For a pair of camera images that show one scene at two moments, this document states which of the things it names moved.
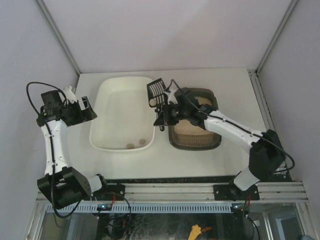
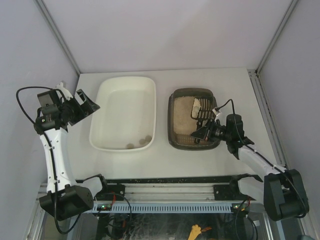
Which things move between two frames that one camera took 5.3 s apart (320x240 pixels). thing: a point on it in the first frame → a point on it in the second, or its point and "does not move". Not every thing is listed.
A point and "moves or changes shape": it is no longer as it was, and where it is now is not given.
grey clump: x=130 y=146 does not move
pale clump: x=152 y=102 moves or changes shape
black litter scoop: x=157 y=95 moves or changes shape
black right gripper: x=163 y=113 → x=208 y=131
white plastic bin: x=125 y=119 does not move
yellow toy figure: x=195 y=231 does not move
